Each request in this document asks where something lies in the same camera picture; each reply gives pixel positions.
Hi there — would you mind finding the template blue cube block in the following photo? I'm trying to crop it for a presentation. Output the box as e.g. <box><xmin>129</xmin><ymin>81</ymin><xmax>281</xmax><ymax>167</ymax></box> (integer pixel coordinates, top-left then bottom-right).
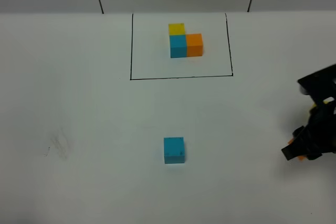
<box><xmin>170</xmin><ymin>35</ymin><xmax>187</xmax><ymax>58</ymax></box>

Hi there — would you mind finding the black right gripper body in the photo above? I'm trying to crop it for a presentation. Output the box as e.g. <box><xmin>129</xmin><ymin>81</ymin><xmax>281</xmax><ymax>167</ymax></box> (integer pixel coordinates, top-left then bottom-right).
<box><xmin>303</xmin><ymin>101</ymin><xmax>335</xmax><ymax>160</ymax></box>

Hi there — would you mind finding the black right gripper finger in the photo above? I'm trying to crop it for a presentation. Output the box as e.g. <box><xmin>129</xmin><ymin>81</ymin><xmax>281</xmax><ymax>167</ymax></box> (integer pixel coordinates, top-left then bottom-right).
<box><xmin>281</xmin><ymin>126</ymin><xmax>306</xmax><ymax>161</ymax></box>

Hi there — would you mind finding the template yellow cube block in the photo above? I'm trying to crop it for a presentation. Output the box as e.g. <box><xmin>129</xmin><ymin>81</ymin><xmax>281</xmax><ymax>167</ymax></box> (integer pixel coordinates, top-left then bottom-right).
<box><xmin>169</xmin><ymin>23</ymin><xmax>185</xmax><ymax>36</ymax></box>

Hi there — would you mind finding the template orange cube block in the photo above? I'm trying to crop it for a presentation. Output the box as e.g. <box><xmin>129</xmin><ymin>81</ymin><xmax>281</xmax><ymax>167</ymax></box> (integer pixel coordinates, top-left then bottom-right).
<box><xmin>186</xmin><ymin>34</ymin><xmax>204</xmax><ymax>57</ymax></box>

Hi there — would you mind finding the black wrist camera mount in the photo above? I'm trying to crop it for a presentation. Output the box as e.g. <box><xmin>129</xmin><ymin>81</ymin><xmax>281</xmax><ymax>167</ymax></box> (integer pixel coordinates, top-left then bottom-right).
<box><xmin>297</xmin><ymin>65</ymin><xmax>335</xmax><ymax>104</ymax></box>

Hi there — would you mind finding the loose blue cube block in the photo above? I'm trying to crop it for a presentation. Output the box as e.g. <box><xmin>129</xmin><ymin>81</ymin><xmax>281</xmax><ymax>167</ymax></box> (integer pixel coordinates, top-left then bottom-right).
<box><xmin>164</xmin><ymin>137</ymin><xmax>185</xmax><ymax>164</ymax></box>

